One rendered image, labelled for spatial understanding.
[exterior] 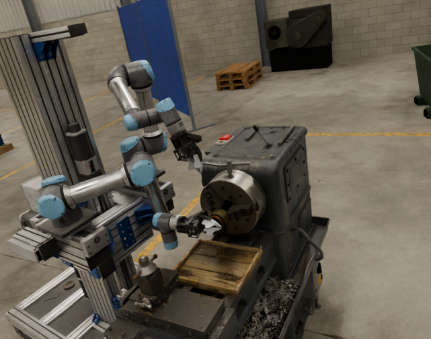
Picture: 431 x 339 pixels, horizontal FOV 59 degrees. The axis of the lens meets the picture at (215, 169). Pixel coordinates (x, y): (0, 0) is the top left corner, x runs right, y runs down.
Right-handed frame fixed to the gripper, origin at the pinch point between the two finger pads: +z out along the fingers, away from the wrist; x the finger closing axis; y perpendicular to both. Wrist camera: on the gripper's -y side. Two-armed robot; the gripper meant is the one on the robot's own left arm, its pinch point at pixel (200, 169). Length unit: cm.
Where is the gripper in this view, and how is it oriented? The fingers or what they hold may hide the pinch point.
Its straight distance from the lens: 173.9
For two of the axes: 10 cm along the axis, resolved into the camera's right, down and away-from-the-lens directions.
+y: -4.6, 4.3, -7.8
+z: 4.3, 8.7, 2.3
